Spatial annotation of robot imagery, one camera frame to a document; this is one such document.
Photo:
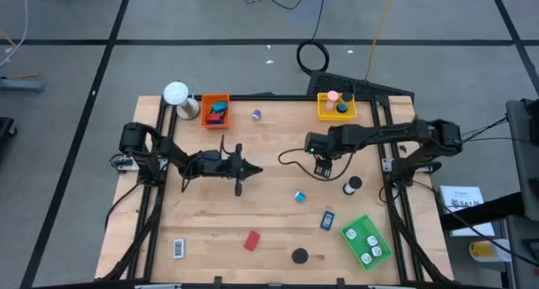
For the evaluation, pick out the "pink hourglass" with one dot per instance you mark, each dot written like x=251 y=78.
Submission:
x=332 y=95

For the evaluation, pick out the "purple and white charger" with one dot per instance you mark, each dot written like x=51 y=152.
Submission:
x=376 y=251
x=350 y=234
x=256 y=114

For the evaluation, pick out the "blue rectangular plastic case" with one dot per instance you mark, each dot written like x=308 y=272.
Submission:
x=215 y=123

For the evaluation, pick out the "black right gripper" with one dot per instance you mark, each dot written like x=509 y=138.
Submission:
x=324 y=157

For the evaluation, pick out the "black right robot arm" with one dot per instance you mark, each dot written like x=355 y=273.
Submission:
x=379 y=133

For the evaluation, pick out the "green plastic basket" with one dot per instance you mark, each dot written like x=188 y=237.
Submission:
x=358 y=249

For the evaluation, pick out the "grey cabinet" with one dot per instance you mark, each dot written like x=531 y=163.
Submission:
x=522 y=154

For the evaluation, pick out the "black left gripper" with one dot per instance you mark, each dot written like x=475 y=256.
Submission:
x=238 y=171

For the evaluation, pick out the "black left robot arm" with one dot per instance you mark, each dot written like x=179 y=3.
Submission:
x=168 y=152

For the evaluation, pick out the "blue digital display device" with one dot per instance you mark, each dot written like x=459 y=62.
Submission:
x=327 y=220

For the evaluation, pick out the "yellow and white roll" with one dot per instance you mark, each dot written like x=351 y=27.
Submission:
x=482 y=250

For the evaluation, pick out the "white light bulb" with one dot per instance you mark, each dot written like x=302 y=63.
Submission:
x=176 y=93

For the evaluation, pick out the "black hourglass blue sand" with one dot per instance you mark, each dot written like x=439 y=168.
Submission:
x=347 y=96

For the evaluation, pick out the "black metal bar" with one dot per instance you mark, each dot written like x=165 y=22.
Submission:
x=484 y=211

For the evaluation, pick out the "orange plastic basket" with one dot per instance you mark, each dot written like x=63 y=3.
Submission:
x=209 y=99

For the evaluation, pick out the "red rectangular plastic case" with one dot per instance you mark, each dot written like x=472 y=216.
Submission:
x=213 y=117
x=252 y=240

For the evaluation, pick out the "black hourglass white sand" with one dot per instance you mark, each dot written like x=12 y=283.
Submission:
x=355 y=182

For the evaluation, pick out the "white digital display device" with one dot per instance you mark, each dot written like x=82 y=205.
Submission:
x=179 y=248

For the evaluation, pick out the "blue and white charger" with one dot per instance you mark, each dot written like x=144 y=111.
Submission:
x=300 y=196

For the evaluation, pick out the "black aluminium table frame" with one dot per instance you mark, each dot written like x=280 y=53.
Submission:
x=273 y=98

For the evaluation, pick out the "black caster wheel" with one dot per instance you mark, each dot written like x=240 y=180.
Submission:
x=6 y=129

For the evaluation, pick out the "yellow plastic basket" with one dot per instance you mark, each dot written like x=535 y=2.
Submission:
x=322 y=114

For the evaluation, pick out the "grey table foot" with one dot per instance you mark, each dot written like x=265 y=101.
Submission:
x=21 y=85

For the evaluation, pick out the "white booklet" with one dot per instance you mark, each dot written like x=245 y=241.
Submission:
x=463 y=196

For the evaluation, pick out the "black hourglass orange sand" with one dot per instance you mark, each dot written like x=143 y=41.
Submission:
x=300 y=255

